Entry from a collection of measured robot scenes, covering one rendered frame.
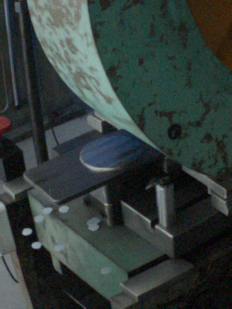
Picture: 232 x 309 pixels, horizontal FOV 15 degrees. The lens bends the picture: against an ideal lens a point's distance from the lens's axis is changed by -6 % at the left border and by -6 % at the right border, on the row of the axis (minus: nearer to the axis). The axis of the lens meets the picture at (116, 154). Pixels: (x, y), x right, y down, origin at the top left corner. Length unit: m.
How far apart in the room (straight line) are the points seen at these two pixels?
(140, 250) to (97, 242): 0.09
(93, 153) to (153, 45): 0.69
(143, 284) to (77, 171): 0.28
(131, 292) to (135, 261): 0.10
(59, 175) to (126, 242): 0.19
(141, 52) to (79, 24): 0.10
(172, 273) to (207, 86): 0.55
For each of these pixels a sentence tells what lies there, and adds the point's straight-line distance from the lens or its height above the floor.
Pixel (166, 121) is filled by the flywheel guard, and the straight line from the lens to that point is 1.24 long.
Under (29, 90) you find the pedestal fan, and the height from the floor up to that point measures 0.52.
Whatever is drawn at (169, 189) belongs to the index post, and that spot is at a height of 0.79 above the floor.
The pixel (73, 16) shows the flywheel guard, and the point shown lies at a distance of 1.14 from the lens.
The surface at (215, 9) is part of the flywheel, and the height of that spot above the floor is 1.23.
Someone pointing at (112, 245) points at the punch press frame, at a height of 0.64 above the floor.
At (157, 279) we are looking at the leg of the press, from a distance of 1.71.
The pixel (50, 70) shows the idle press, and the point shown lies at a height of 0.22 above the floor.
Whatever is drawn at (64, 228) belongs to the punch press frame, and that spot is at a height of 0.63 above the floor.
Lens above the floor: 1.73
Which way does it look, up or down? 31 degrees down
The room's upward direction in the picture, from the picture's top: 7 degrees counter-clockwise
